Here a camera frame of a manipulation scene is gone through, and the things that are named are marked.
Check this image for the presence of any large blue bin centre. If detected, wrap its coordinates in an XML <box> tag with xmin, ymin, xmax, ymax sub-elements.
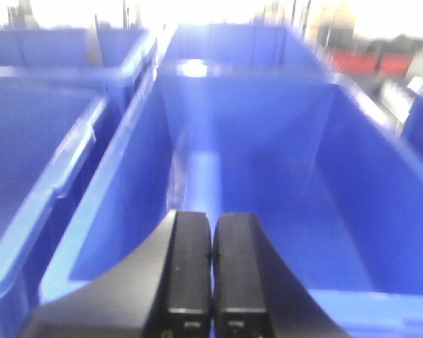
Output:
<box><xmin>39</xmin><ymin>25</ymin><xmax>423</xmax><ymax>337</ymax></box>

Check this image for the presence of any blue bin far left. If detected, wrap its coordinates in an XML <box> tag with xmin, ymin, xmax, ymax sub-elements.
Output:
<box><xmin>0</xmin><ymin>28</ymin><xmax>157</xmax><ymax>115</ymax></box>

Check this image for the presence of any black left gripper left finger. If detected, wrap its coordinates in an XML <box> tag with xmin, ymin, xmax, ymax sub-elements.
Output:
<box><xmin>23</xmin><ymin>210</ymin><xmax>212</xmax><ymax>337</ymax></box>

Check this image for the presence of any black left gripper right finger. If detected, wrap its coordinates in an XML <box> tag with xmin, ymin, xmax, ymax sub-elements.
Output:
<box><xmin>214</xmin><ymin>213</ymin><xmax>349</xmax><ymax>337</ymax></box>

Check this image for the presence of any blue bin near left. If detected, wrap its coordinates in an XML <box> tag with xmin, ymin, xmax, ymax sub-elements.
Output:
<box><xmin>0</xmin><ymin>78</ymin><xmax>116</xmax><ymax>337</ymax></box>

